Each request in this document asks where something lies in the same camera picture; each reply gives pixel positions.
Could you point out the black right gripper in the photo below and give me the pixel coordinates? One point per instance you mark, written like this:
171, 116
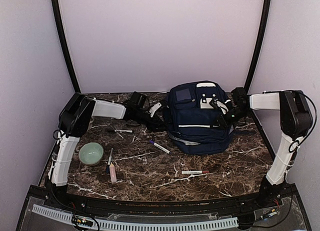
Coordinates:
226, 121

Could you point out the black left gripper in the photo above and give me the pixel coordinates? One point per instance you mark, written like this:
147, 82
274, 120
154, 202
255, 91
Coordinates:
153, 125

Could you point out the purple capped white marker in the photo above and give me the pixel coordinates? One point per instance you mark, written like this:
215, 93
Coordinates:
159, 146

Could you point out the navy blue student backpack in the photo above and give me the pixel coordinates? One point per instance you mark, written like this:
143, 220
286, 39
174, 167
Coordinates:
190, 119

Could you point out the red capped white marker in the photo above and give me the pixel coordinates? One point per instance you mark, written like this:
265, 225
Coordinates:
194, 172

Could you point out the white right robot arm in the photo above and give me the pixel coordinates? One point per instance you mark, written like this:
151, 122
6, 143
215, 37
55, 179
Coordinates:
296, 122

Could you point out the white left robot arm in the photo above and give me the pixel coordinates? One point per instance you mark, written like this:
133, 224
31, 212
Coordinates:
74, 120

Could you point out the black capped white marker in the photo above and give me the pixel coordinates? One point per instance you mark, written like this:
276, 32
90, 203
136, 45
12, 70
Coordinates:
119, 131

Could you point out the pink pencil-shaped eraser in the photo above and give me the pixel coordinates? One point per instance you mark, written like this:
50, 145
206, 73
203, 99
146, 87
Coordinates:
112, 172

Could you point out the light green ceramic bowl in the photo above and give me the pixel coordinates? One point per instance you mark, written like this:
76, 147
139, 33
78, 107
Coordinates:
91, 154

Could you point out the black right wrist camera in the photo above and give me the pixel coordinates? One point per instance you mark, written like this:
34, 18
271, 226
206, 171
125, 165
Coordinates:
223, 106

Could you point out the white slotted cable duct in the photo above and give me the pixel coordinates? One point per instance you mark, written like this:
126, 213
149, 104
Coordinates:
119, 222

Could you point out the black right frame post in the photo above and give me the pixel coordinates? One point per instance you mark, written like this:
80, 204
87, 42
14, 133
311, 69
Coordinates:
258, 44

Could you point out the black frame post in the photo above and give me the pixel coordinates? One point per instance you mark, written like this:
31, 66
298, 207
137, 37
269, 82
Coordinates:
64, 46
258, 44

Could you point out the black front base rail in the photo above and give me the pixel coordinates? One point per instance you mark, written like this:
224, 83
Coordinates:
60, 200

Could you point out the black left frame post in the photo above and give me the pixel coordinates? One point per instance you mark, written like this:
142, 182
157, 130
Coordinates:
64, 46

